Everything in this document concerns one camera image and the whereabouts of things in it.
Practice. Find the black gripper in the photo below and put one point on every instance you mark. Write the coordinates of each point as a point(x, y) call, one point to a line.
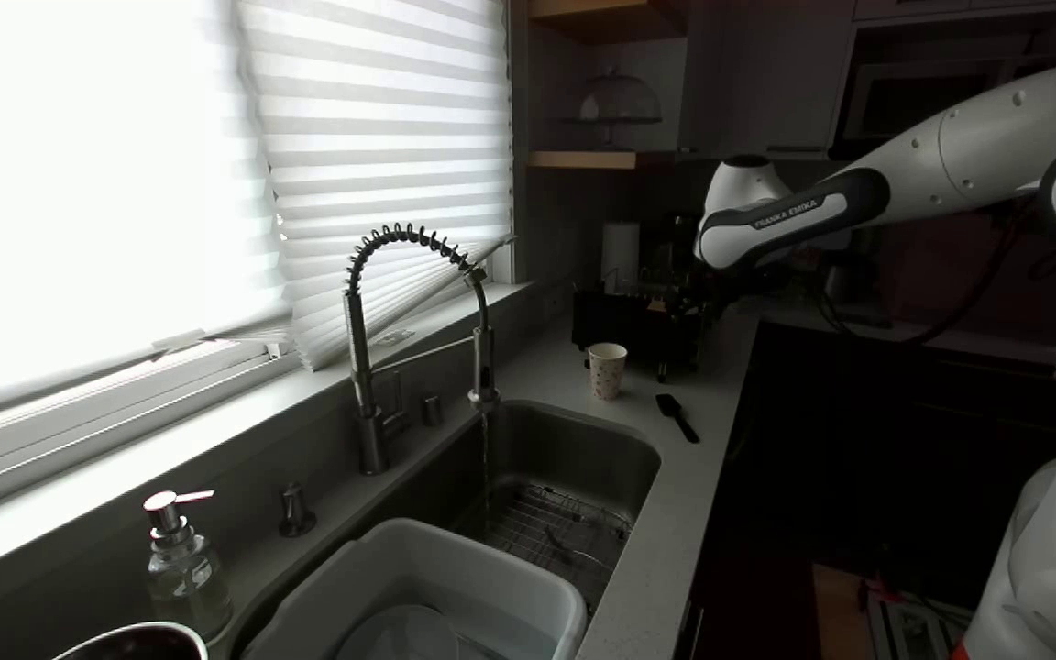
point(685, 314)

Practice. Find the black spoon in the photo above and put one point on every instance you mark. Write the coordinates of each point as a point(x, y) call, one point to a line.
point(672, 409)

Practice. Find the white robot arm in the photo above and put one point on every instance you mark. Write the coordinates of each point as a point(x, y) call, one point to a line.
point(953, 161)

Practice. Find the white paper cup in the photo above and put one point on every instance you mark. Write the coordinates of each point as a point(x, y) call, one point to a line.
point(607, 368)

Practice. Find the white paper towel roll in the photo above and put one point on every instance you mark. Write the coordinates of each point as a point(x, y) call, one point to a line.
point(619, 256)

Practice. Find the stainless steel sink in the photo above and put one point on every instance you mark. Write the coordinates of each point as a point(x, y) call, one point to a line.
point(519, 442)

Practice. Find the steel spring kitchen faucet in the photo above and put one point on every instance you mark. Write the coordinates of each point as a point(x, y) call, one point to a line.
point(365, 371)

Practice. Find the white window blind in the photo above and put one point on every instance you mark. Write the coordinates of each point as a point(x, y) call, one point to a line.
point(378, 116)

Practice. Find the white plastic wash basin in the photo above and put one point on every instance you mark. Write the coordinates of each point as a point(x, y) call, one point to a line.
point(419, 592)

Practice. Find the clear soap dispenser bottle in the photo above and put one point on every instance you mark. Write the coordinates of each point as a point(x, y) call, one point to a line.
point(184, 573)

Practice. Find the dark round bowl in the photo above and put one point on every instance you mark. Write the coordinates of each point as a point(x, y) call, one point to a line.
point(146, 639)

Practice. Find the wire sink grid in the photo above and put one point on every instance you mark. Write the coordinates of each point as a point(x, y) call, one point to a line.
point(547, 525)

